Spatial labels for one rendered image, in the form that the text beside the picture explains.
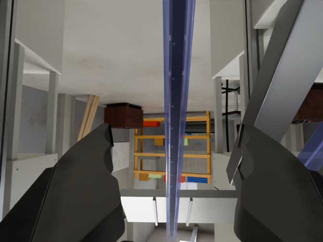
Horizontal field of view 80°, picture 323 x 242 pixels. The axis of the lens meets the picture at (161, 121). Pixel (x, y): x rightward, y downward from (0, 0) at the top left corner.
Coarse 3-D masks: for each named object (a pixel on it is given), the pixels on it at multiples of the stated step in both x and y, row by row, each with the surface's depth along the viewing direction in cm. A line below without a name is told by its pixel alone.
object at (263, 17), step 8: (256, 0) 19; (264, 0) 17; (272, 0) 16; (280, 0) 16; (256, 8) 19; (264, 8) 17; (272, 8) 16; (256, 16) 19; (264, 16) 18; (272, 16) 18; (256, 24) 19; (264, 24) 19; (272, 24) 19
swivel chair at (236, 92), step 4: (224, 88) 326; (228, 88) 329; (236, 88) 329; (224, 92) 351; (228, 92) 347; (236, 92) 334; (236, 96) 334; (236, 100) 333; (236, 104) 333; (236, 108) 332; (228, 112) 317; (232, 112) 309; (236, 112) 303; (240, 112) 305; (224, 116) 337; (228, 116) 336; (232, 116) 336; (236, 116) 336; (240, 116) 336; (236, 124) 358; (236, 128) 358
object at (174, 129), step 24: (168, 0) 8; (192, 0) 8; (168, 24) 9; (192, 24) 9; (168, 48) 9; (168, 72) 10; (168, 96) 11; (168, 120) 13; (168, 144) 14; (168, 168) 16; (168, 192) 19; (168, 216) 22; (168, 240) 28
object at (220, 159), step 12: (240, 60) 73; (240, 72) 73; (216, 84) 98; (240, 84) 73; (216, 96) 97; (240, 96) 72; (216, 108) 97; (216, 120) 96; (216, 132) 96; (216, 144) 96; (228, 144) 103; (216, 156) 93; (228, 156) 80; (216, 168) 93; (216, 180) 93; (228, 180) 80; (216, 228) 92; (228, 228) 79; (216, 240) 92; (228, 240) 79
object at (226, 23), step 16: (224, 0) 85; (240, 0) 71; (224, 16) 85; (240, 16) 71; (224, 32) 85; (240, 32) 71; (224, 48) 85; (240, 48) 71; (224, 64) 85; (320, 80) 104
